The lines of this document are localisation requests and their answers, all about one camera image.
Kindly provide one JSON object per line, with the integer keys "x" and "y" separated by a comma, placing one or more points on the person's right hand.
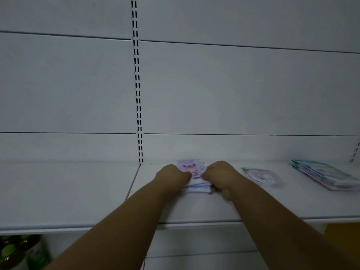
{"x": 225, "y": 178}

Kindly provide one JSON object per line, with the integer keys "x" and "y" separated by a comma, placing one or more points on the person's left hand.
{"x": 173, "y": 179}

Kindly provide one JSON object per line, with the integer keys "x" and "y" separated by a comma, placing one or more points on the purple cartoon packets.
{"x": 194, "y": 165}

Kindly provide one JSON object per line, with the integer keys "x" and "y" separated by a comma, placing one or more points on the pink heart bear packet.
{"x": 263, "y": 177}

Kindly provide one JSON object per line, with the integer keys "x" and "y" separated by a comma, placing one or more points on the stack of teal pink packets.
{"x": 326, "y": 174}

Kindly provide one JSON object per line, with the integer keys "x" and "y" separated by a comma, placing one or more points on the person's right forearm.
{"x": 281, "y": 236}

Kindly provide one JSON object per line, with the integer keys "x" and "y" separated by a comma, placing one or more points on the person's left forearm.
{"x": 118, "y": 236}

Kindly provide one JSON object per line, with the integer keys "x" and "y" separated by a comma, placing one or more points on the group of green-capped tea bottles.
{"x": 17, "y": 253}

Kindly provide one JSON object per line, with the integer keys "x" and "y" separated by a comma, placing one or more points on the white slotted upright rail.
{"x": 355, "y": 151}
{"x": 137, "y": 81}

